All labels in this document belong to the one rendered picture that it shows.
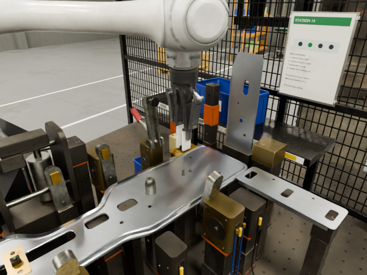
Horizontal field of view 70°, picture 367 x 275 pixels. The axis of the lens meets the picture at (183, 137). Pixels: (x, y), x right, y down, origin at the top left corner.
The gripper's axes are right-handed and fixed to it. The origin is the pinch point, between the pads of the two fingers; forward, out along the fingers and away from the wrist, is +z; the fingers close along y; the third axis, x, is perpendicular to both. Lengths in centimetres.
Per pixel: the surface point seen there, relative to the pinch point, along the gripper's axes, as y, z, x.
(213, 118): -13.5, 6.0, 28.8
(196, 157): -4.3, 13.0, 10.1
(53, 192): -12.5, 9.0, -34.1
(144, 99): -15.7, -8.1, -1.9
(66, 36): -1160, 84, 398
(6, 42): -1117, 84, 168
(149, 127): -14.0, 0.9, -1.8
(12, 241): -6.7, 13.1, -45.8
